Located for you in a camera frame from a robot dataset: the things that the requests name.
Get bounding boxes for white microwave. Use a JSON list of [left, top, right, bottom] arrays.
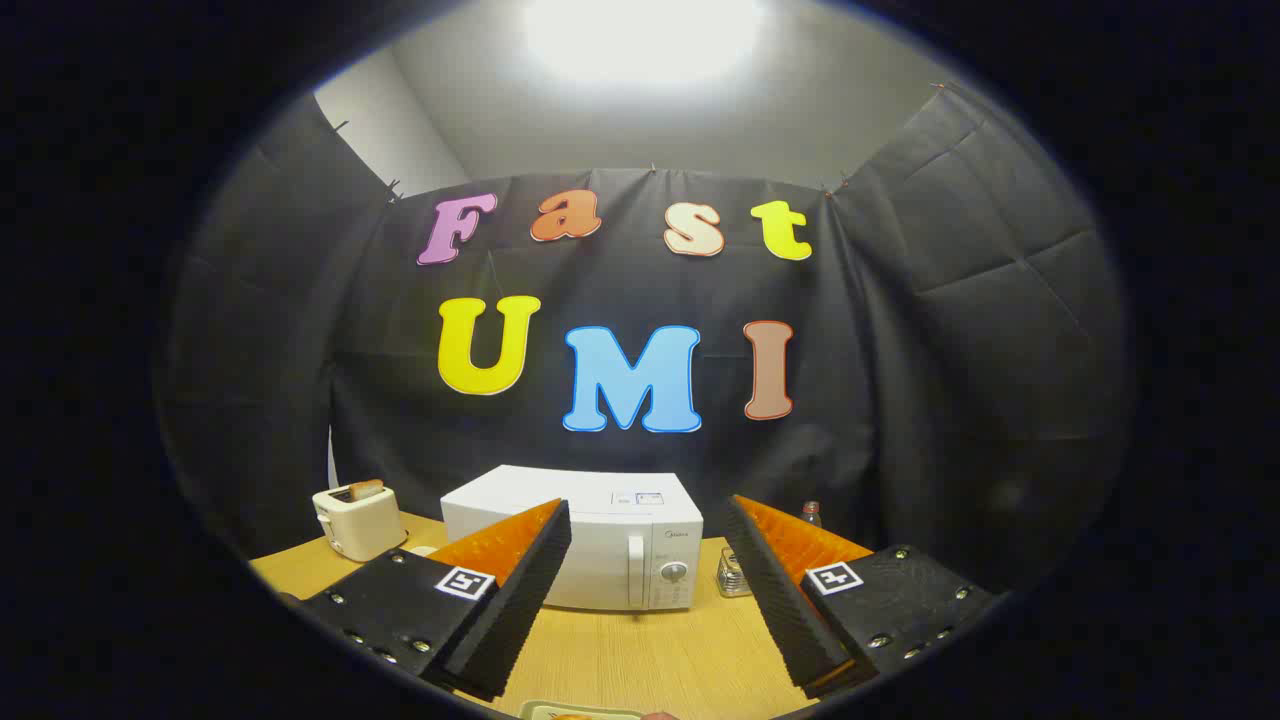
[[440, 465, 705, 612]]

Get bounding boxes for metal wire basket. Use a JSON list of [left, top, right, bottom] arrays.
[[716, 546, 753, 599]]

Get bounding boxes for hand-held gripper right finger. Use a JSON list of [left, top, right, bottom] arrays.
[[724, 494, 1003, 700]]

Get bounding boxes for cream toaster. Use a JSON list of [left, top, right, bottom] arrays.
[[312, 484, 408, 563]]

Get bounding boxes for cream plate cherry print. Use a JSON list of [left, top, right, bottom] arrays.
[[520, 702, 646, 720]]

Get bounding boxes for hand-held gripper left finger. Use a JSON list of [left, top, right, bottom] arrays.
[[298, 498, 573, 701]]

